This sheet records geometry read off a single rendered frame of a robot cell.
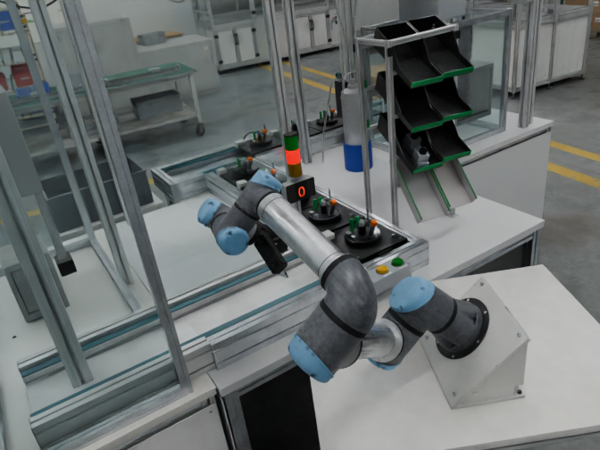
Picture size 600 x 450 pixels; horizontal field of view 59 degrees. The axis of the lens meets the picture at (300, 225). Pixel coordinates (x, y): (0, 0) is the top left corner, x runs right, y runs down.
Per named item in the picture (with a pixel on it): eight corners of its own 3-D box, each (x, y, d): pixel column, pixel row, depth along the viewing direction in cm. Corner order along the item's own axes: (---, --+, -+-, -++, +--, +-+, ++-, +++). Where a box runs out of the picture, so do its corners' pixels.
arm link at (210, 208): (198, 229, 136) (192, 214, 143) (233, 245, 142) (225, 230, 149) (214, 204, 134) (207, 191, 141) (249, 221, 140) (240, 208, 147)
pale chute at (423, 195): (445, 214, 208) (450, 210, 204) (417, 223, 204) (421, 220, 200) (416, 153, 215) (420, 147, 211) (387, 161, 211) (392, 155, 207)
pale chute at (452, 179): (471, 202, 214) (478, 197, 210) (445, 211, 210) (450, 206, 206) (443, 143, 222) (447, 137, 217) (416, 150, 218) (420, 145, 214)
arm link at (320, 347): (430, 333, 149) (354, 334, 102) (397, 372, 151) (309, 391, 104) (398, 304, 154) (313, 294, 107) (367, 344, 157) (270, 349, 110)
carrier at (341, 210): (365, 220, 219) (363, 193, 214) (317, 240, 209) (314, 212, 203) (331, 203, 238) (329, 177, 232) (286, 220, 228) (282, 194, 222)
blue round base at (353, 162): (379, 166, 293) (377, 140, 286) (356, 174, 286) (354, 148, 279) (361, 159, 305) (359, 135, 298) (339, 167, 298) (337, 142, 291)
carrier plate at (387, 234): (407, 242, 199) (407, 237, 198) (357, 266, 189) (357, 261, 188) (367, 221, 218) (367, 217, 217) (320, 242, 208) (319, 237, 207)
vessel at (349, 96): (375, 140, 286) (371, 70, 269) (354, 147, 280) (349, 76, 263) (359, 135, 297) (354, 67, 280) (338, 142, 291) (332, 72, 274)
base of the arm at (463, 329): (492, 320, 143) (468, 304, 139) (457, 362, 145) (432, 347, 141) (465, 295, 157) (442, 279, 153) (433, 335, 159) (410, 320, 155)
